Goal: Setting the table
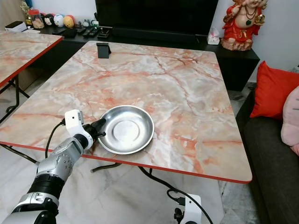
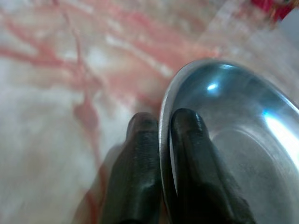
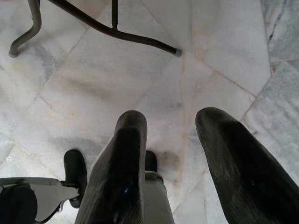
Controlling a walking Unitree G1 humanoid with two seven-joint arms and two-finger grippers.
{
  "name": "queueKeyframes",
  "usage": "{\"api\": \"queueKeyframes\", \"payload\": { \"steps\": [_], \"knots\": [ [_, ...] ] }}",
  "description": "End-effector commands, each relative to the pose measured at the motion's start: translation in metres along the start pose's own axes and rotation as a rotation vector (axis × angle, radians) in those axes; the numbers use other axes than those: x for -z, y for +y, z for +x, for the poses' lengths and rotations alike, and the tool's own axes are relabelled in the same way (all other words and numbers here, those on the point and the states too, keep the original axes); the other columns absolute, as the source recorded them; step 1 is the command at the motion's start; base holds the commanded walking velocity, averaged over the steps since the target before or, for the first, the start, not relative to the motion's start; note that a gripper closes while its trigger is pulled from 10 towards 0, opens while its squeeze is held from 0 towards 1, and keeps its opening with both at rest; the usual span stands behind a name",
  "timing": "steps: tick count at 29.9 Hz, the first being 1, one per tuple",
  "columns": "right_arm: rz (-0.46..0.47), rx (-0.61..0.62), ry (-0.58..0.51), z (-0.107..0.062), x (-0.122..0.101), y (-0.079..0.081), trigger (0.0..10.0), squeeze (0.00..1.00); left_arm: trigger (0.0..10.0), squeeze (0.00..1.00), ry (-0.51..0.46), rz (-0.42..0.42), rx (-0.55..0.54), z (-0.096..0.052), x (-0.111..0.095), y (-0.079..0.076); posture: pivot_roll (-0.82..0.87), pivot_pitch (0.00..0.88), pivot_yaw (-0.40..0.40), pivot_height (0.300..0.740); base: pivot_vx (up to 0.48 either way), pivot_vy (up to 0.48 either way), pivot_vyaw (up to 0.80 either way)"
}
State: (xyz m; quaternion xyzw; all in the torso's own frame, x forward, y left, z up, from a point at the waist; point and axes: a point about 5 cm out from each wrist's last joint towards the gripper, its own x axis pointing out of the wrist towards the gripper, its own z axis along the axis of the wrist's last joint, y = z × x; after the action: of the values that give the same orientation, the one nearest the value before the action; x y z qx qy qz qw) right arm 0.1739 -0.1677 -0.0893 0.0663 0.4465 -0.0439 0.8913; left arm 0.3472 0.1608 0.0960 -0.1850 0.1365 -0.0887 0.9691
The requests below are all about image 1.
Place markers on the yellow and orange round figure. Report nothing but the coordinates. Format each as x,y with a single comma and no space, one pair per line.
69,21

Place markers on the red cushion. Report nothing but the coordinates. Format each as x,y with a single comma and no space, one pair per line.
273,91

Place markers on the black flat television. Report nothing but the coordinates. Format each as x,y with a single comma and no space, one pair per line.
156,15

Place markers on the black flat case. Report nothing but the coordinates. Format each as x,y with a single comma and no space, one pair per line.
67,32

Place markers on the dark grey sofa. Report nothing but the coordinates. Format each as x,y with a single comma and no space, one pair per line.
271,168

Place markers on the black television console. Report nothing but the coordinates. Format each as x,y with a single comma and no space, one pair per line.
238,65

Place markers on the marble pattern folding table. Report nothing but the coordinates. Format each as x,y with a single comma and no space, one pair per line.
23,49
177,88

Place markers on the red laughing buddha statue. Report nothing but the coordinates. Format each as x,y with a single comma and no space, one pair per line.
242,27

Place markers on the white and blue round figure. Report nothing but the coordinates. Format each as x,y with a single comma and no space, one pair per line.
59,20

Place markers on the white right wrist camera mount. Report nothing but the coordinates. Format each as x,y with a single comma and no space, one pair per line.
193,210

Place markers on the clear jar with red lid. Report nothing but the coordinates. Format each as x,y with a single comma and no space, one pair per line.
35,19

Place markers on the round stainless steel plate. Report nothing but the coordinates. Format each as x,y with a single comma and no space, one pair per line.
128,130

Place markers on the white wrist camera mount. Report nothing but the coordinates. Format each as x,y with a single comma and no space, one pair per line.
193,210
74,120

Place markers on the black phone stand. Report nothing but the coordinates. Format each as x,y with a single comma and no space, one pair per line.
103,50

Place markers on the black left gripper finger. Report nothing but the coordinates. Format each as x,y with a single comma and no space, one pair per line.
100,135
99,124

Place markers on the white flat box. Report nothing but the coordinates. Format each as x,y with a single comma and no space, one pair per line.
15,26

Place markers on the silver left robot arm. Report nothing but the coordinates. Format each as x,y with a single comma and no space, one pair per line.
60,161

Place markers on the black remote control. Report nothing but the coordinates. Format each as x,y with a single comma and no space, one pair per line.
88,32
103,32

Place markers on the dried plant sprig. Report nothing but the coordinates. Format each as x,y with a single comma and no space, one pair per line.
24,6

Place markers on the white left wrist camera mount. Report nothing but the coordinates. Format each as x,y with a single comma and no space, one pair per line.
74,120

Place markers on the white tissue pack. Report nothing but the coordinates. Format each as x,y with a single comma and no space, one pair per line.
213,37

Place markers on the pink cushion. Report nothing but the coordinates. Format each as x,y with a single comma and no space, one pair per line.
291,121

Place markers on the black and white round figure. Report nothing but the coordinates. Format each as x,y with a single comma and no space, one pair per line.
48,20

